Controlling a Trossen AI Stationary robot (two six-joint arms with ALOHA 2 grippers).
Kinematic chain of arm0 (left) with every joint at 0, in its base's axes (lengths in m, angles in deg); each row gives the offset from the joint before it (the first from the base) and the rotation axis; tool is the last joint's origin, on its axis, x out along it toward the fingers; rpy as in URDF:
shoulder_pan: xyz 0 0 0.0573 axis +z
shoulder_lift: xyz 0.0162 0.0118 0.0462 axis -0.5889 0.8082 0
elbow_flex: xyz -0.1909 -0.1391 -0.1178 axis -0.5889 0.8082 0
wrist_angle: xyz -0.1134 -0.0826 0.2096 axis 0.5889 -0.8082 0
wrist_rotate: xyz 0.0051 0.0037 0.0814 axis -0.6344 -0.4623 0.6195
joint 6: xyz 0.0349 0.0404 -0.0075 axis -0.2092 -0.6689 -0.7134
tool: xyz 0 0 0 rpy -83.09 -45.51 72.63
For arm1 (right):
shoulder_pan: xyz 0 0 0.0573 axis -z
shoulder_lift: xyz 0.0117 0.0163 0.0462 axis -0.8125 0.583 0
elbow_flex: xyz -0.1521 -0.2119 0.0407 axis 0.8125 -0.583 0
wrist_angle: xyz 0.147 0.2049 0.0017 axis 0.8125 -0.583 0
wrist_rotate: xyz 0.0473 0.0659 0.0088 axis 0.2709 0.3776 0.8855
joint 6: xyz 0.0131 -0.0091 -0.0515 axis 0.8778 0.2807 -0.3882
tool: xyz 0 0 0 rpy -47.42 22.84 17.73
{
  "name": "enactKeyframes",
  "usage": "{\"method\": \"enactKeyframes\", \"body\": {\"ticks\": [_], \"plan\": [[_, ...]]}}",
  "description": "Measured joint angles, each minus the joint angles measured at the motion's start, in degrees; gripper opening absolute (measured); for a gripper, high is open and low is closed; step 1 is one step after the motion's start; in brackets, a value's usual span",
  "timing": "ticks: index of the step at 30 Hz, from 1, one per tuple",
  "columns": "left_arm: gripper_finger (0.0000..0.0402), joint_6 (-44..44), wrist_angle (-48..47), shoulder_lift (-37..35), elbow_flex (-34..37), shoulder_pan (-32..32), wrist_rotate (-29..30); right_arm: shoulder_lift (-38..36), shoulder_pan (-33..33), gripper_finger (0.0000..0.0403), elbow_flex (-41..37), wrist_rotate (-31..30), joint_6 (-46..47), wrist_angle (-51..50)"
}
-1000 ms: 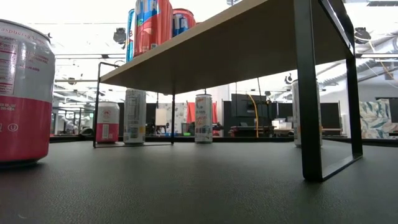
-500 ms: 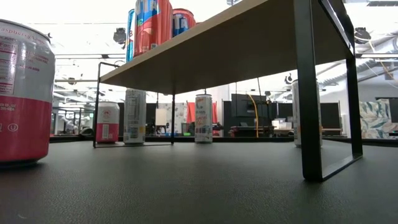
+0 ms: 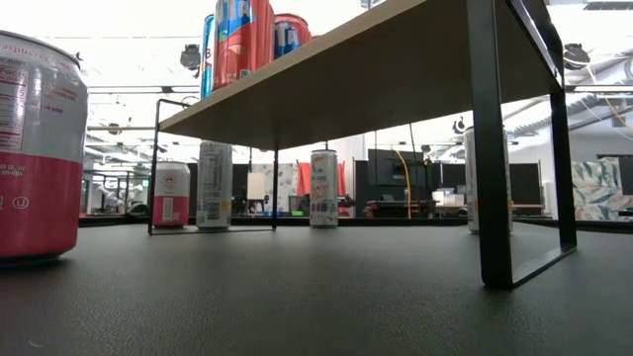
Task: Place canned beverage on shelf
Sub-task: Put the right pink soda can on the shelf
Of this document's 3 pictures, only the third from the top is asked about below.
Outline tall white can black lid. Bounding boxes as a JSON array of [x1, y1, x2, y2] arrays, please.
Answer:
[[463, 127, 514, 234], [309, 148, 340, 229], [196, 140, 234, 231]]

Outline red Fanta soda can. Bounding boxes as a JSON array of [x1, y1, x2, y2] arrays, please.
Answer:
[[273, 12, 315, 59], [212, 0, 276, 93]]

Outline pink white sparkling water can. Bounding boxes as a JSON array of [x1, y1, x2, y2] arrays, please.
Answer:
[[0, 30, 89, 268], [151, 160, 192, 229]]

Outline Red Bull energy drink can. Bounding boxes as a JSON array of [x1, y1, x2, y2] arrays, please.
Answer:
[[200, 13, 217, 100]]

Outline wooden shelf black metal legs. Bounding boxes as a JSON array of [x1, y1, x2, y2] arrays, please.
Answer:
[[147, 0, 579, 291]]

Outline red fabric panel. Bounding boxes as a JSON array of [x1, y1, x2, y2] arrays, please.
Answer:
[[295, 161, 348, 218]]

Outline leaf print fabric panel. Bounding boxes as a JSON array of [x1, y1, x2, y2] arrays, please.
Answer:
[[571, 156, 633, 223], [249, 162, 299, 215]]

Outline white board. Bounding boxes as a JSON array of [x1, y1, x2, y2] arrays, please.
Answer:
[[246, 171, 267, 201]]

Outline dark partition panel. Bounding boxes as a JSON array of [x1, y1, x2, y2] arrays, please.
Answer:
[[231, 162, 250, 217], [189, 162, 199, 218]]

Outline black equipment cabinet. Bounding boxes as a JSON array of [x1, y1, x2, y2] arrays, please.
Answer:
[[366, 147, 439, 220]]

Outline white box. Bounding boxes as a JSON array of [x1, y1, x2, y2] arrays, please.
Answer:
[[431, 187, 467, 207]]

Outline black screen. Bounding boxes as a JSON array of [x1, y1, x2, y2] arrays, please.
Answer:
[[439, 161, 470, 192], [508, 162, 544, 208]]

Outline yellow hanging cable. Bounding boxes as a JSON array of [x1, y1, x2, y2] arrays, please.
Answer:
[[393, 149, 413, 220]]

